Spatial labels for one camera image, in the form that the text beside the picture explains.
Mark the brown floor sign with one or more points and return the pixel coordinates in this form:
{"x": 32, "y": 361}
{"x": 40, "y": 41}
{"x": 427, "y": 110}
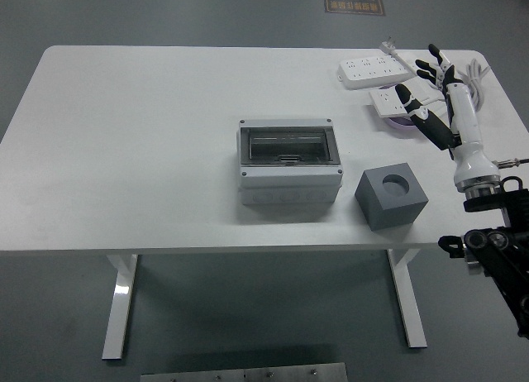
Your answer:
{"x": 354, "y": 3}

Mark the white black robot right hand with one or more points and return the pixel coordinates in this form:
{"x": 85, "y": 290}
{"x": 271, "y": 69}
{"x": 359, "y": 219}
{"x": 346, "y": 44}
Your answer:
{"x": 465, "y": 121}

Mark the white power plug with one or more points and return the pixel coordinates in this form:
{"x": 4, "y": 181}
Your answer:
{"x": 388, "y": 46}

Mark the white plastic junction box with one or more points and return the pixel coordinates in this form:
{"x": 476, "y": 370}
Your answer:
{"x": 285, "y": 183}

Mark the smoky transparent box lid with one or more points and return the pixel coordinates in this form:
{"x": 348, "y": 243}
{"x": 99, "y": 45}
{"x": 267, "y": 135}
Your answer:
{"x": 248, "y": 146}

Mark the white table leg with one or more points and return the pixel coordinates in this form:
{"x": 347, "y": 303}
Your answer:
{"x": 120, "y": 307}
{"x": 407, "y": 299}

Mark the grey block with round hole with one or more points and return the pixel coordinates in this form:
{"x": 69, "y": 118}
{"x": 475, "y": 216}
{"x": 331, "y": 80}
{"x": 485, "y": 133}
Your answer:
{"x": 392, "y": 212}

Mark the purple round dish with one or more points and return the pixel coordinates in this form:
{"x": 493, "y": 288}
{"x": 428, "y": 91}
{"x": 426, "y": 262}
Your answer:
{"x": 403, "y": 123}

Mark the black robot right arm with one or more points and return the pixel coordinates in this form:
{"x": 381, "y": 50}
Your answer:
{"x": 496, "y": 249}

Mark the large white power strip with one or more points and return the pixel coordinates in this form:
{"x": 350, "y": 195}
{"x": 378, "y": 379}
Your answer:
{"x": 368, "y": 70}

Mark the grey metal plate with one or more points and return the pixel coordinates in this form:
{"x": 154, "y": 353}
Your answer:
{"x": 244, "y": 373}

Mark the small white power strip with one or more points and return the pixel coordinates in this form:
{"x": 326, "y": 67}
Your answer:
{"x": 388, "y": 101}

